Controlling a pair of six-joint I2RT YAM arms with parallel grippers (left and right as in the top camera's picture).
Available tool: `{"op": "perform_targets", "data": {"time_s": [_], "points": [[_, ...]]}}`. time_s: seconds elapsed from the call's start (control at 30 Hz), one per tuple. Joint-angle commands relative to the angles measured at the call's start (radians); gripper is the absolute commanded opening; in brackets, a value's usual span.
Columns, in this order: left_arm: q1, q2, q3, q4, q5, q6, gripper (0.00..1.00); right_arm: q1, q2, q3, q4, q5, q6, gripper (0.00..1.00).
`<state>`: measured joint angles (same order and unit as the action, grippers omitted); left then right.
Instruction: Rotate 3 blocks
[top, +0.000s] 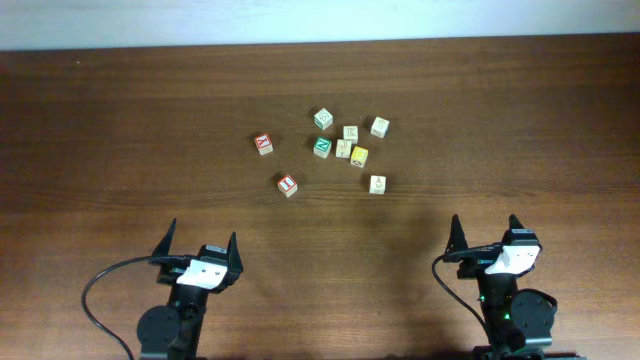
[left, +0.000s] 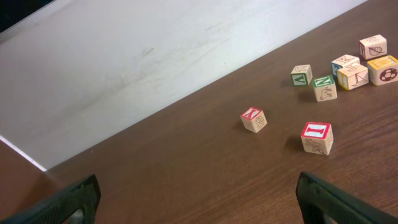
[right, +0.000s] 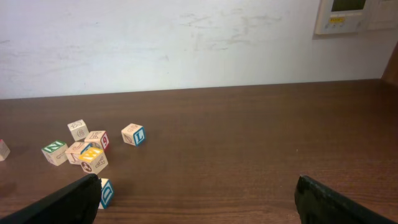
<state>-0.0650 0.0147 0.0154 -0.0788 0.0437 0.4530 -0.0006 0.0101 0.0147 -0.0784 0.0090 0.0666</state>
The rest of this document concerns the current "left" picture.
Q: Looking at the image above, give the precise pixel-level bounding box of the red I wooden block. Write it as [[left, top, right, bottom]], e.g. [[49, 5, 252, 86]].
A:
[[300, 122, 334, 156]]

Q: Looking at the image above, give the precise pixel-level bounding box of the red leaf wooden block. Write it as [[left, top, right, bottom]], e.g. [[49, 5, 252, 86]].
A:
[[359, 34, 387, 60]]

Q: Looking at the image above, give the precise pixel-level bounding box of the yellow J wooden block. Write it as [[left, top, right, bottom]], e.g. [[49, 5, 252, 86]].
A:
[[337, 63, 369, 90]]

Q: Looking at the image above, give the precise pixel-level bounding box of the green N wooden block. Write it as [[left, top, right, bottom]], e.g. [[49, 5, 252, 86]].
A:
[[312, 75, 338, 102]]

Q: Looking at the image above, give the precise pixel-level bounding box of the green V wooden block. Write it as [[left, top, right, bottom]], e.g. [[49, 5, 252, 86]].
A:
[[290, 64, 313, 86]]

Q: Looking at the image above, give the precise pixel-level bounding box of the blue K wooden block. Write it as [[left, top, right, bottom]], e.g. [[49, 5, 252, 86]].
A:
[[331, 54, 360, 77]]

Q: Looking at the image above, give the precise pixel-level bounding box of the red Y wooden block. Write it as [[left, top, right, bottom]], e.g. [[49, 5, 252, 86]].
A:
[[240, 107, 267, 133]]

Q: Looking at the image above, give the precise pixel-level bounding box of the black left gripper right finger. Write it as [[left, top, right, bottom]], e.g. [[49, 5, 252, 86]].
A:
[[295, 171, 397, 224]]

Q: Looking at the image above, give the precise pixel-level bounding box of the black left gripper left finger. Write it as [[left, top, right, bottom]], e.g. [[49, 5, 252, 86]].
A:
[[1, 174, 101, 224]]

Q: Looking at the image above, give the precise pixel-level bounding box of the yellow soccer ball block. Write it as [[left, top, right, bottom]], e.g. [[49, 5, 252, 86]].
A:
[[367, 55, 397, 86]]

